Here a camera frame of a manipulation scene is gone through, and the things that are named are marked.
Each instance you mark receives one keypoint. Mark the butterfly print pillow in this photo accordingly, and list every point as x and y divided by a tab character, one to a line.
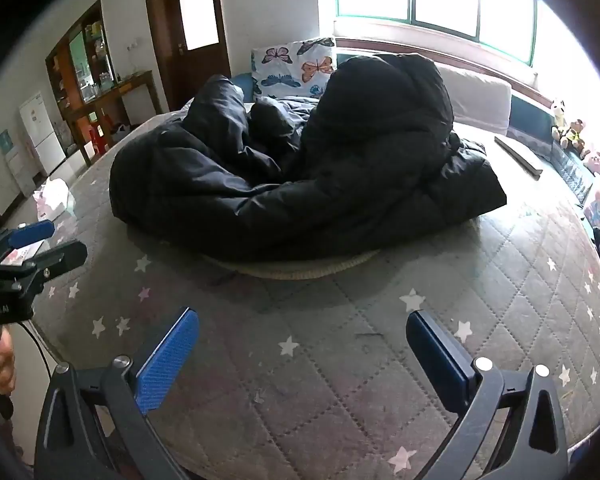
292	67

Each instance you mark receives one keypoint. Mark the flat grey box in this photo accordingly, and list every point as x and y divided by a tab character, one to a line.
520	157

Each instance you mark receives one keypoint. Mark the blue sofa bed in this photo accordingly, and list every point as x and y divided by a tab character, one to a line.
530	115

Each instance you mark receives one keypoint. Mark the black down jacket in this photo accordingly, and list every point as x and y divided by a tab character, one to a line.
330	160

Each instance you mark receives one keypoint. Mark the white back cushion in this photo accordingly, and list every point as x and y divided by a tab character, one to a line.
480	100

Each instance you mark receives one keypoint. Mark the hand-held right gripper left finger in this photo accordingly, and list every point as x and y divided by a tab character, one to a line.
167	365

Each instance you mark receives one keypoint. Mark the pink plush toy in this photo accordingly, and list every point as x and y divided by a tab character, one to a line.
596	165

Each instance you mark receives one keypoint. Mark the wooden side table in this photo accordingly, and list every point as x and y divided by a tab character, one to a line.
130	82

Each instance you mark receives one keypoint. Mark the brown teddy bear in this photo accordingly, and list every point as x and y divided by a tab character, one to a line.
575	132

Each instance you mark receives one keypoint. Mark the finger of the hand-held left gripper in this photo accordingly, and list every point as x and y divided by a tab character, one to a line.
32	234
62	257

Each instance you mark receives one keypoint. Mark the white refrigerator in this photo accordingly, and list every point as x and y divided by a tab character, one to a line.
42	135

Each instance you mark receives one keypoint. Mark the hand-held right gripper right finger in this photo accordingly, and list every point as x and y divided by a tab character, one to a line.
437	347

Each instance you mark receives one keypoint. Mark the red stool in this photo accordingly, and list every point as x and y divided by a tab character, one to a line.
99	140

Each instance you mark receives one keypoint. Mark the white water dispenser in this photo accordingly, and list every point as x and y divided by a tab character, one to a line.
15	165

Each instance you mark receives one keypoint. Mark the person's left hand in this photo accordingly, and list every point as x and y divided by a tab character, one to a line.
4	365

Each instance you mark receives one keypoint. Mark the white plastic bag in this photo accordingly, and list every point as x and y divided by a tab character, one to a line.
55	197

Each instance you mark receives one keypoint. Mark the white plush toy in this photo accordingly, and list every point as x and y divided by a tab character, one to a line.
559	110

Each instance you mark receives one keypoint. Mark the dark wooden door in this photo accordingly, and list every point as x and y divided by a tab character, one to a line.
172	75

